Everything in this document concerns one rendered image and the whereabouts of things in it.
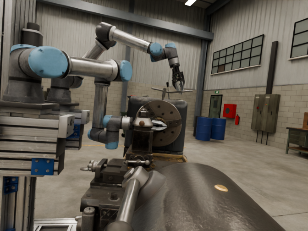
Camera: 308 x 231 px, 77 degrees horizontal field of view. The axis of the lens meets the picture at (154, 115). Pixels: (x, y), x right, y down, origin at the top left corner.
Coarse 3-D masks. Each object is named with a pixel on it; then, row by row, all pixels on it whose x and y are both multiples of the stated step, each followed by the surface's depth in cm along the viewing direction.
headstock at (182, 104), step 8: (136, 96) 148; (128, 104) 145; (136, 104) 144; (176, 104) 145; (184, 104) 145; (128, 112) 145; (136, 112) 145; (184, 112) 145; (184, 120) 146; (184, 128) 147; (128, 136) 146; (184, 136) 148; (128, 144) 146; (168, 144) 146; (176, 144) 146
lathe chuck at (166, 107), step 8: (144, 104) 132; (152, 104) 129; (160, 104) 129; (168, 104) 129; (160, 112) 129; (168, 112) 129; (176, 112) 129; (168, 128) 130; (176, 128) 130; (160, 136) 130; (168, 136) 130; (176, 136) 130; (152, 144) 130; (160, 144) 130
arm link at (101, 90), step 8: (96, 80) 114; (104, 80) 114; (96, 88) 116; (104, 88) 116; (96, 96) 116; (104, 96) 116; (96, 104) 116; (104, 104) 117; (96, 112) 116; (104, 112) 118; (96, 120) 116; (96, 128) 116; (88, 136) 119; (96, 136) 115
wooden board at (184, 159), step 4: (124, 156) 107; (152, 156) 120; (156, 156) 120; (160, 156) 120; (164, 156) 120; (168, 156) 120; (172, 156) 120; (176, 156) 120; (180, 156) 120; (184, 156) 119; (164, 160) 113; (168, 160) 114; (172, 160) 115; (184, 160) 113
